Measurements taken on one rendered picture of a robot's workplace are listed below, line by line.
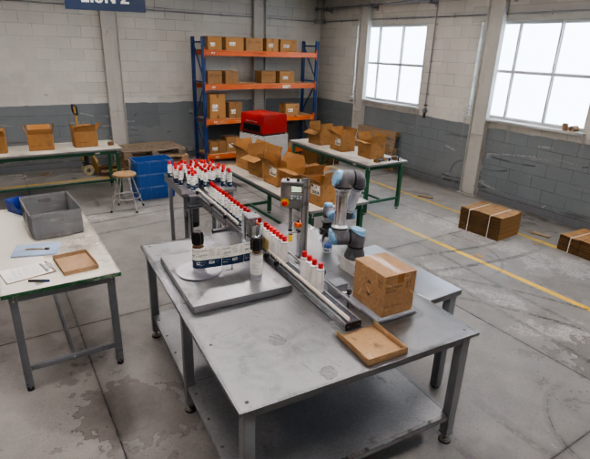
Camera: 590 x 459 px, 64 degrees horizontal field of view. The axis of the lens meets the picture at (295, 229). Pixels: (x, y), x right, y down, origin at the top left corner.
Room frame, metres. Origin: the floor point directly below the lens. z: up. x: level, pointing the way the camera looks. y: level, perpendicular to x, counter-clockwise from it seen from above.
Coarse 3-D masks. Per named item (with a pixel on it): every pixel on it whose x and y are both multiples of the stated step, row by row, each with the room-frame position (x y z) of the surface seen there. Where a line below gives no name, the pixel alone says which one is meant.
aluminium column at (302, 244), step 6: (306, 180) 3.18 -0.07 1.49; (306, 192) 3.19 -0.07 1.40; (306, 198) 3.19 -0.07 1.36; (300, 210) 3.20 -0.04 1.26; (306, 210) 3.19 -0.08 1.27; (300, 216) 3.20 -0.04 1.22; (306, 216) 3.18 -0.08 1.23; (306, 222) 3.19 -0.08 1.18; (300, 228) 3.20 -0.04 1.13; (306, 228) 3.19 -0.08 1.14; (300, 234) 3.20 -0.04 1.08; (306, 234) 3.19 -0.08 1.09; (300, 240) 3.18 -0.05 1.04; (306, 240) 3.19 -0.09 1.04; (300, 246) 3.18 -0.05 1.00; (306, 246) 3.19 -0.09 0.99; (300, 252) 3.18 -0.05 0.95
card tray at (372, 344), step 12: (348, 336) 2.29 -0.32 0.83; (360, 336) 2.29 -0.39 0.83; (372, 336) 2.29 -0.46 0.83; (384, 336) 2.30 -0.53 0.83; (360, 348) 2.18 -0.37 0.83; (372, 348) 2.18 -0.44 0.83; (384, 348) 2.18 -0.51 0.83; (396, 348) 2.19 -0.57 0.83; (372, 360) 2.04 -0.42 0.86; (384, 360) 2.08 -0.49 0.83
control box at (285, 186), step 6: (282, 180) 3.21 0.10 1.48; (294, 180) 3.22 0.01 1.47; (300, 180) 3.23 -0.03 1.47; (282, 186) 3.19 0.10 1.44; (288, 186) 3.18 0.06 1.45; (282, 192) 3.19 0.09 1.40; (288, 192) 3.18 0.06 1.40; (282, 198) 3.19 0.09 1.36; (288, 198) 3.18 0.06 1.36; (288, 204) 3.18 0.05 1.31; (294, 204) 3.18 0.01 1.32; (300, 204) 3.17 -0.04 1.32
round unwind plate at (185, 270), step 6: (186, 264) 3.03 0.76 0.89; (180, 270) 2.92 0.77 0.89; (186, 270) 2.93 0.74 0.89; (192, 270) 2.93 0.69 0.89; (204, 270) 2.94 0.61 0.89; (210, 270) 2.94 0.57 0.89; (216, 270) 2.94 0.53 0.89; (180, 276) 2.84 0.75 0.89; (186, 276) 2.84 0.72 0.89; (192, 276) 2.85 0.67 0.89; (198, 276) 2.85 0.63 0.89; (204, 276) 2.85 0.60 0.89; (210, 276) 2.86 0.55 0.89
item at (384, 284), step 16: (368, 256) 2.76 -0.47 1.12; (384, 256) 2.77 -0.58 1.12; (368, 272) 2.61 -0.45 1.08; (384, 272) 2.53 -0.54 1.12; (400, 272) 2.54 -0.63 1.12; (416, 272) 2.59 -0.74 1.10; (368, 288) 2.60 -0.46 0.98; (384, 288) 2.47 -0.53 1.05; (400, 288) 2.53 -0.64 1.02; (368, 304) 2.58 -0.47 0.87; (384, 304) 2.48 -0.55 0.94; (400, 304) 2.54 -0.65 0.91
